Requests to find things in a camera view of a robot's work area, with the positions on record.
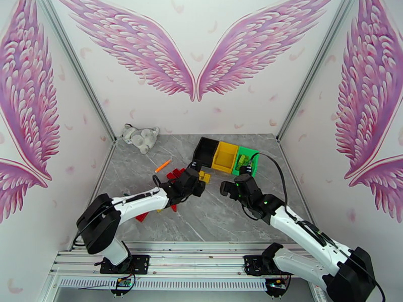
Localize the aluminium table edge rail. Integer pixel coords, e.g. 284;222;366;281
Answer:
66;140;118;252
277;138;315;224

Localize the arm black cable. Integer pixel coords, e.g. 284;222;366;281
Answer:
248;152;386;302
152;174;165;194

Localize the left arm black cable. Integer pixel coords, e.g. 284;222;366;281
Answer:
152;174;165;194

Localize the black plastic bin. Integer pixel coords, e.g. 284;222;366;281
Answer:
192;136;219;169

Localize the white perforated cable tray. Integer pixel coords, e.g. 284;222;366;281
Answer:
58;276;268;291

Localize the aluminium frame post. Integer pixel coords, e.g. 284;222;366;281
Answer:
276;0;361;142
34;0;118;142

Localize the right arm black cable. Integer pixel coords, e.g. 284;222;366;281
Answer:
248;152;386;302

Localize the orange marker pen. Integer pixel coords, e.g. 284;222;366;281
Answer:
154;159;173;174

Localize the small controller circuit board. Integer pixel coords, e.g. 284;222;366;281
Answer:
108;277;136;295
265;278;289;295

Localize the green plastic bin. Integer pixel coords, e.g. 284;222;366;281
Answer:
233;146;261;178

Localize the yellow plastic bin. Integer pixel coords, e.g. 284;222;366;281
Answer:
211;141;240;175

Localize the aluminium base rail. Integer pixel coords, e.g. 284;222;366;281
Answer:
48;241;315;277

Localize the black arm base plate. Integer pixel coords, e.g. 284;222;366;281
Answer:
244;255;286;277
100;254;150;275

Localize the white tag with red label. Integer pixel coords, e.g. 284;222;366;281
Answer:
311;283;325;302

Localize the grey white plush toy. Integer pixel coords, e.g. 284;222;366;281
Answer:
122;123;160;155

